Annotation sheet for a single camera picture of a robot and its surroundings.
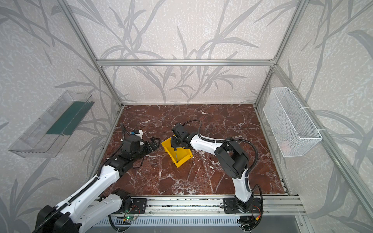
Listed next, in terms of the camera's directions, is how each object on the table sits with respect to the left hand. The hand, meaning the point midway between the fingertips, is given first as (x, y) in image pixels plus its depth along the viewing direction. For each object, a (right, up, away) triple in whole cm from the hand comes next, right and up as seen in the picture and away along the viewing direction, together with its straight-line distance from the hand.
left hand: (157, 138), depth 82 cm
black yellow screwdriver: (+9, -8, +7) cm, 14 cm away
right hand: (+7, -1, +11) cm, 13 cm away
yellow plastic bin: (+13, -12, +9) cm, 20 cm away
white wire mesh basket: (+64, +5, -21) cm, 67 cm away
